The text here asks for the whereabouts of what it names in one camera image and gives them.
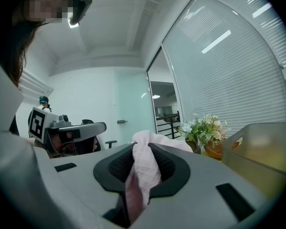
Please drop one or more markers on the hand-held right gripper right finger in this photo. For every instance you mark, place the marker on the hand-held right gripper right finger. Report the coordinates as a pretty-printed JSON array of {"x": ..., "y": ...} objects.
[{"x": 205, "y": 175}]

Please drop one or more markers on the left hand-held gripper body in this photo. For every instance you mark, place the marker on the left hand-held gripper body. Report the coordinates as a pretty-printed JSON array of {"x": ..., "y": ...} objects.
[{"x": 37, "y": 125}]

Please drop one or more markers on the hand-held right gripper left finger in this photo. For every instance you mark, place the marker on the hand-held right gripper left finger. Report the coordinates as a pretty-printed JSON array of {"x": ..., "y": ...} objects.
[{"x": 83, "y": 173}]

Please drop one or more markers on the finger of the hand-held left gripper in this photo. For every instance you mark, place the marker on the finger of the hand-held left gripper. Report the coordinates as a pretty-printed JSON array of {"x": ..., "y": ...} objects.
[{"x": 93, "y": 129}]

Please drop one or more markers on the transparent plastic bin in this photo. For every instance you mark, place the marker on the transparent plastic bin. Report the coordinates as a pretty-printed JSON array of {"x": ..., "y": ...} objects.
[{"x": 259, "y": 151}]

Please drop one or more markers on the pink clothes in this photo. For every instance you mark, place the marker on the pink clothes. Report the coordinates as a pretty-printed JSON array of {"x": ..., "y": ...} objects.
[{"x": 145, "y": 166}]

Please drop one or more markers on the person's left forearm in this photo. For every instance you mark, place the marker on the person's left forearm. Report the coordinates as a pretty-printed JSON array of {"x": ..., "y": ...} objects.
[{"x": 34, "y": 142}]

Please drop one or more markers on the person's left hand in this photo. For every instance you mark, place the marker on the person's left hand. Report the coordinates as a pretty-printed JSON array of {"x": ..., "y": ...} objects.
[{"x": 58, "y": 149}]

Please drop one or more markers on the black office chair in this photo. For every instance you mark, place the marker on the black office chair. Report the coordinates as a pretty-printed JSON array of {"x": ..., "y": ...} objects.
[{"x": 87, "y": 121}]

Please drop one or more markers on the frosted glass door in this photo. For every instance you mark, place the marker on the frosted glass door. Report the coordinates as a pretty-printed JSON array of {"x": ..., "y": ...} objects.
[{"x": 133, "y": 104}]

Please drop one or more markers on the artificial flowers in dark pot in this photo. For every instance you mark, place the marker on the artificial flowers in dark pot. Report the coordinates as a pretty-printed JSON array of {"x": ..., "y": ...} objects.
[{"x": 202, "y": 128}]

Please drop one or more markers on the black stair railing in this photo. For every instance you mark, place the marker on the black stair railing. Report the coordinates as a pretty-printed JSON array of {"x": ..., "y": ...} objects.
[{"x": 168, "y": 125}]

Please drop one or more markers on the round ceiling lamp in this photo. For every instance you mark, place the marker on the round ceiling lamp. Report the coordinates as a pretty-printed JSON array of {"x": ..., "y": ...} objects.
[{"x": 156, "y": 96}]

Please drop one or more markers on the white window blinds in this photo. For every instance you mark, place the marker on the white window blinds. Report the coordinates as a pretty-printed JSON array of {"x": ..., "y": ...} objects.
[{"x": 228, "y": 80}]

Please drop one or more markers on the person's face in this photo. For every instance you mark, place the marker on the person's face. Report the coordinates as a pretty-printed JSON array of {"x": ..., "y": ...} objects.
[{"x": 47, "y": 3}]

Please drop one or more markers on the black head-mounted camera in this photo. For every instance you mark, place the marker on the black head-mounted camera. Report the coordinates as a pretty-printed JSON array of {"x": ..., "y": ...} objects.
[{"x": 82, "y": 11}]

